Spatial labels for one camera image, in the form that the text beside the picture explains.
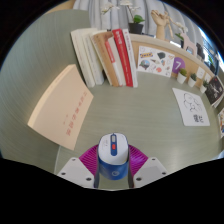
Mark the white book with red band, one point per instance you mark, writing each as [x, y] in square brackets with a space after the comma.
[116, 65]

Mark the thick white book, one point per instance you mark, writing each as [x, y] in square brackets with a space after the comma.
[81, 55]

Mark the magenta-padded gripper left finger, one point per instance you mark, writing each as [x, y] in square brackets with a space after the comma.
[75, 171]

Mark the beige wooden desk shelf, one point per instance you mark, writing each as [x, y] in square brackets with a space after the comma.
[150, 41]

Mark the brown book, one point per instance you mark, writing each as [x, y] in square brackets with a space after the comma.
[105, 58]

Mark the wooden mannequin figure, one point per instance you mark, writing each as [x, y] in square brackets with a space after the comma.
[172, 23]

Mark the wooden hand model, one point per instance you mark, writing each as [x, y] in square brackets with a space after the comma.
[160, 25]

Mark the green plant in black pot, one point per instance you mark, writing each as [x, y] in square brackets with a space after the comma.
[211, 60]

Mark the purple round number sticker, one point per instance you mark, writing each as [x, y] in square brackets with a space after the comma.
[178, 65]

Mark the thin white book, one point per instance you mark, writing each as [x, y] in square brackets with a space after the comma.
[95, 63]

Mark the white wall socket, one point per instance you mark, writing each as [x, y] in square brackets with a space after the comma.
[200, 72]
[208, 77]

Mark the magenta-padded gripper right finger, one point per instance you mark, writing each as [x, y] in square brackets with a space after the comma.
[150, 170]

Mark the white mouse pad with drawing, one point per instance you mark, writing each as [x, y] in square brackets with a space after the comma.
[191, 106]

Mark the white card with stickers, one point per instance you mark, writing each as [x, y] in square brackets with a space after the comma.
[155, 61]

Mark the green desk partition panel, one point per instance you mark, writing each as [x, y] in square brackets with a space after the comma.
[23, 66]

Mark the colourful sticker card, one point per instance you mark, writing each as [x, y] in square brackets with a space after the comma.
[221, 122]

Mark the grey curtain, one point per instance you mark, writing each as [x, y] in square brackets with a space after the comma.
[146, 6]

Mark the black horse figure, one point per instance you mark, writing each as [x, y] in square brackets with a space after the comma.
[200, 50]

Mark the blue and white computer mouse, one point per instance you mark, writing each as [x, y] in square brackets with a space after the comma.
[113, 156]

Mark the white book with photo cover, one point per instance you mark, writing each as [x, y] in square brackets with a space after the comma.
[131, 58]

